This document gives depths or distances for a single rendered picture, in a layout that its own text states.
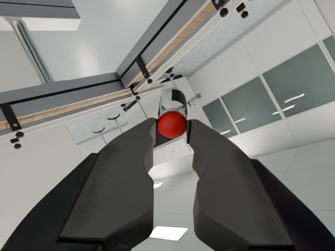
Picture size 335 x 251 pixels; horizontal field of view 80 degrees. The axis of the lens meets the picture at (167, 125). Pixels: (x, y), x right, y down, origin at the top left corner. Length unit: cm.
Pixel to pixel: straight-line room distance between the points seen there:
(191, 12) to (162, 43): 14
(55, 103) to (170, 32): 47
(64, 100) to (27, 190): 66
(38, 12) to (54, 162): 79
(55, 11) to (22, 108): 48
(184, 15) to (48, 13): 61
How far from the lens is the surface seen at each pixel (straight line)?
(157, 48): 75
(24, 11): 105
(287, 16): 518
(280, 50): 518
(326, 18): 44
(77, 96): 85
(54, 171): 137
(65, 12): 111
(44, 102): 81
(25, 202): 134
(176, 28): 69
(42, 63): 93
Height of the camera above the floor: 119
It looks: 1 degrees down
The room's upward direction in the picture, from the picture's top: 152 degrees clockwise
